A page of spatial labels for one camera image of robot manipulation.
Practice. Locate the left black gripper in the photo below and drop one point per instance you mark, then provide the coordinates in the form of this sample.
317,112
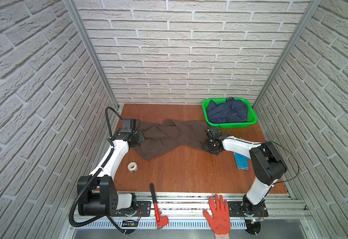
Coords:
136,138

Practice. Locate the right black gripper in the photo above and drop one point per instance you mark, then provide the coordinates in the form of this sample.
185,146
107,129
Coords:
206,147

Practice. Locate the brown trousers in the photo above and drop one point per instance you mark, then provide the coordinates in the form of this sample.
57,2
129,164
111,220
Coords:
167,136

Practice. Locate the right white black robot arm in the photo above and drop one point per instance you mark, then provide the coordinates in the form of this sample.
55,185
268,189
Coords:
268,164

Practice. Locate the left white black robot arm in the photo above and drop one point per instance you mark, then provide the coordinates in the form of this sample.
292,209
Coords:
97,194

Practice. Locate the navy blue trousers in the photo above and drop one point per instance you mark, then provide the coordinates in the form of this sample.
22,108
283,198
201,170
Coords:
230,111

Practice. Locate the red gloved hand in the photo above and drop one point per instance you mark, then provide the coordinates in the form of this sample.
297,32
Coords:
220,219

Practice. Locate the white tape roll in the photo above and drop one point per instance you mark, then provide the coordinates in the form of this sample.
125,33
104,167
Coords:
132,167

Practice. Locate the green plastic basket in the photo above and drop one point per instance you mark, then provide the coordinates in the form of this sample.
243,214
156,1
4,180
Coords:
251,118

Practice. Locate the small black electronics box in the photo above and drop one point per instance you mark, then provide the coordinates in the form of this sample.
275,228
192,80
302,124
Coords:
130,224

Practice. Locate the red pipe wrench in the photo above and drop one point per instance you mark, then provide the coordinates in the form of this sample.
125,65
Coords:
161,221

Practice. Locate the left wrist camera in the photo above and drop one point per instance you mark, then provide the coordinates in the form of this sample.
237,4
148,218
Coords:
128,125

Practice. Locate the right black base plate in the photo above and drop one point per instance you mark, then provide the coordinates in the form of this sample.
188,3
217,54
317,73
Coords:
244,209

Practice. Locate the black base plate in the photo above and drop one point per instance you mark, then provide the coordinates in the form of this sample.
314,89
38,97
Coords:
244,209
138,208

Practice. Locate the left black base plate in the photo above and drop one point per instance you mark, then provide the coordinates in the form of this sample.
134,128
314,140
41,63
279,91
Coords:
138,208

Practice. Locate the aluminium rail frame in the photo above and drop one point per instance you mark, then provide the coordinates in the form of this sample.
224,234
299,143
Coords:
185,211

